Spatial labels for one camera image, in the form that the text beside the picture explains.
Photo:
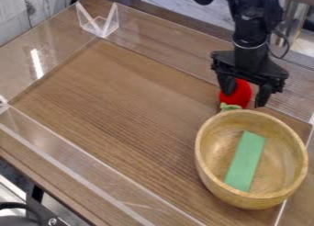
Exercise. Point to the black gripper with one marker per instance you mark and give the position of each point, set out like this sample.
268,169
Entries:
266,74

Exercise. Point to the red plush strawberry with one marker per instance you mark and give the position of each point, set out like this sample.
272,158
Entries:
238,99

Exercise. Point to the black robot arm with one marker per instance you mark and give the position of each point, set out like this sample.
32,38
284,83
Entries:
255,20

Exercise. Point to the wooden bowl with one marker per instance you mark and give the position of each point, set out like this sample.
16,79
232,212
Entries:
282,168

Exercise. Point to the green rectangular block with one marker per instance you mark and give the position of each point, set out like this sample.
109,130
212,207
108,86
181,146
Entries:
244,161

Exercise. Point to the metal table leg background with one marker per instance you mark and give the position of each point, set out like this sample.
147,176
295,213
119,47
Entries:
294,19

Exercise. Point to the clear acrylic corner bracket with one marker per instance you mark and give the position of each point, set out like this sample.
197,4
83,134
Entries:
100,26

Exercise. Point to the clear acrylic front wall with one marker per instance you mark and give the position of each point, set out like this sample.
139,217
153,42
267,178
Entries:
103,195

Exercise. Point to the black clamp with cable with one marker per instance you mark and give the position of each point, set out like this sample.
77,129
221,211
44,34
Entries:
24,210

